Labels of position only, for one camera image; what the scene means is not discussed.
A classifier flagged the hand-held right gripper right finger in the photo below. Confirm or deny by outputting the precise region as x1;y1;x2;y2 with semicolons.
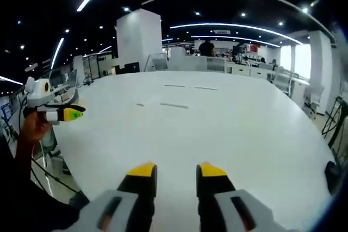
196;161;289;232

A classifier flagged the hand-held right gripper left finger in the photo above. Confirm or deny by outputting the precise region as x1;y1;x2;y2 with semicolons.
69;161;158;232

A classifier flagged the white socket holder cover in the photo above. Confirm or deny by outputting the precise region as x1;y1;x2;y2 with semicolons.
159;102;189;109

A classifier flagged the person's left hand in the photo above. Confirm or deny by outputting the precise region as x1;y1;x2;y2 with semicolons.
20;110;54;143

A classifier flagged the black monitor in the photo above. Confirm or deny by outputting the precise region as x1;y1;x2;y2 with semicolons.
123;61;140;75

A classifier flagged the large white pillar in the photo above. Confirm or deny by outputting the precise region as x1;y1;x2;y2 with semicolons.
116;8;163;73

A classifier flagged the person's dark clothing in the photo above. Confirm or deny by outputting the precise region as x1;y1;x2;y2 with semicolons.
0;131;82;232

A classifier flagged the white partition screen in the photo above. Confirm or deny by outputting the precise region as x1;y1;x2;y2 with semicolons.
166;55;227;74

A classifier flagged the white office chair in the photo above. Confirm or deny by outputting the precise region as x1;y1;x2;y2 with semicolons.
302;84;326;119
272;66;295;95

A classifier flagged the slim white pillar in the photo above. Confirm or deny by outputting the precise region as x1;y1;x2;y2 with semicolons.
308;30;335;114

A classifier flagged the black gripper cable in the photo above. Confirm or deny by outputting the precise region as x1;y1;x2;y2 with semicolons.
16;90;28;131

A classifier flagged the black cabled stand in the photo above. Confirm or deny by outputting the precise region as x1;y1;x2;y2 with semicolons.
321;95;348;164

